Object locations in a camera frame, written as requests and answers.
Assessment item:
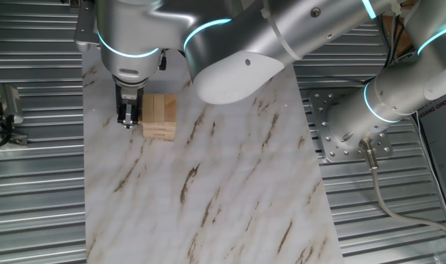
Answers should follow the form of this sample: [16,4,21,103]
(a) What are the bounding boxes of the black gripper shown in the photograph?
[114,83,146,130]

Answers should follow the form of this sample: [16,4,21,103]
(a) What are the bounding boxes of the grey clamp device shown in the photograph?
[0,102,29,148]

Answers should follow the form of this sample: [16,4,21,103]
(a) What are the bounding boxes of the white marble pattern mat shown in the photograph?
[81,43,345,264]

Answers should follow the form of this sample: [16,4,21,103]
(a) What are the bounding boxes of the brown wooden board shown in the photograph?
[382,0,417,56]

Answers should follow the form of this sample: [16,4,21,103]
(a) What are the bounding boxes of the white paper with red text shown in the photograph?
[417,91,446,221]

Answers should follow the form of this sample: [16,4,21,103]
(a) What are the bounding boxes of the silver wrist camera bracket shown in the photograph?
[74,0,101,53]

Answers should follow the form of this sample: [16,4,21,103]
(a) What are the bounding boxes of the silver depth camera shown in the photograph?
[0,84,25,125]

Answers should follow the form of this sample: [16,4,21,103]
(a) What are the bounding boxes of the white cable tie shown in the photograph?
[260,0,301,62]

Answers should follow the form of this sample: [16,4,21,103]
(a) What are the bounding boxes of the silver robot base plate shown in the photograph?
[308,89,395,164]

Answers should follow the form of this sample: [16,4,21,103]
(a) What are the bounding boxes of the grey cable with metal connector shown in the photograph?
[358,138,446,239]

